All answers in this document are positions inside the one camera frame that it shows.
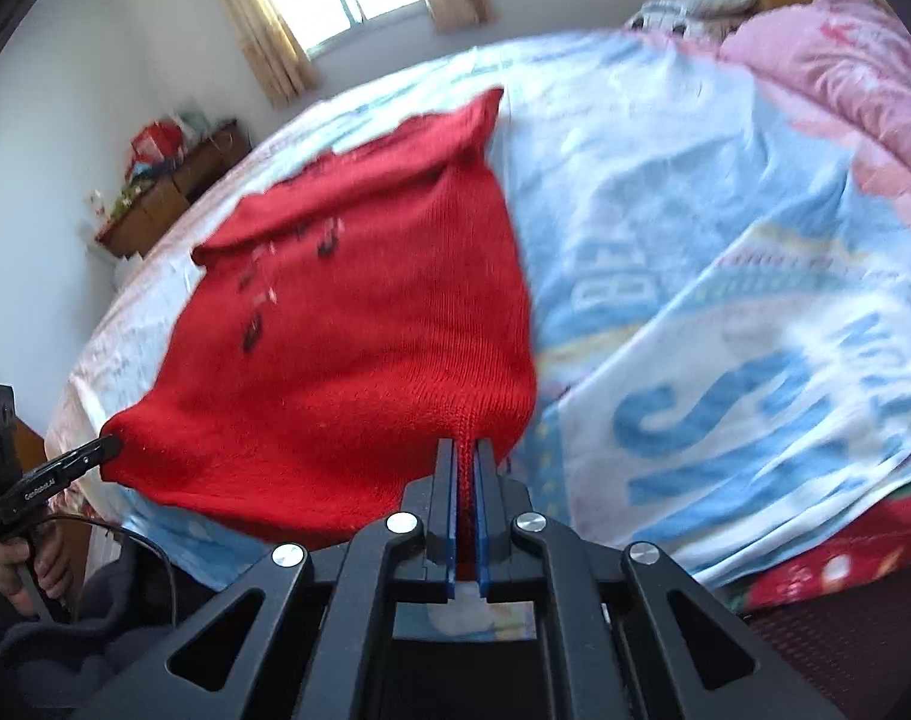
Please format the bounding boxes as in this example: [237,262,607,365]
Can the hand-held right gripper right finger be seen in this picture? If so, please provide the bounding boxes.
[474,439,841,720]

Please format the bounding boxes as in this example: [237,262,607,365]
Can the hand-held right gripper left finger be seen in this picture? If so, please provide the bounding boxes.
[91,439,460,720]

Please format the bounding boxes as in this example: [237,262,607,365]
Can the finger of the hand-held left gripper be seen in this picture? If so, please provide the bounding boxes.
[43,436,124,482]

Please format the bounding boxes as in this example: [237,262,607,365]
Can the red knitted sweater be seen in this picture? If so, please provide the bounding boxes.
[99,88,539,578]

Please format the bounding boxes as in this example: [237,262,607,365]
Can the person's left forearm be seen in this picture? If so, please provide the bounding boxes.
[0,536,277,695]

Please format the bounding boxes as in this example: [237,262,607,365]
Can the person's left hand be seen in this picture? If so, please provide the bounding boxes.
[0,521,76,616]

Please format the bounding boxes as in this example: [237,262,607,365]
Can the brown wooden desk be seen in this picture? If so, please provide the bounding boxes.
[95,118,253,260]

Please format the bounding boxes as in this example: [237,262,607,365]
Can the bed with printed sheet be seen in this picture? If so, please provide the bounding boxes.
[46,22,911,595]

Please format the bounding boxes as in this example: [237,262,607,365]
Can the red gift box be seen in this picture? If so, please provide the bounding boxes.
[130,120,184,167]

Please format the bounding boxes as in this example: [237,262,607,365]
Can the dark maroon cloth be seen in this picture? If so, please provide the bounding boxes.
[748,562,911,720]

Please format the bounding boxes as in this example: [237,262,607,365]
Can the light blue patterned pillow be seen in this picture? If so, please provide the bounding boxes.
[676,0,760,22]

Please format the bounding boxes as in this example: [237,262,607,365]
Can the pink floral quilt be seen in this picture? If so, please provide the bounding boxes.
[718,0,911,190]

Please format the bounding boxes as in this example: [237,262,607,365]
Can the black cable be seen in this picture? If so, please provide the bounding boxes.
[41,514,181,625]

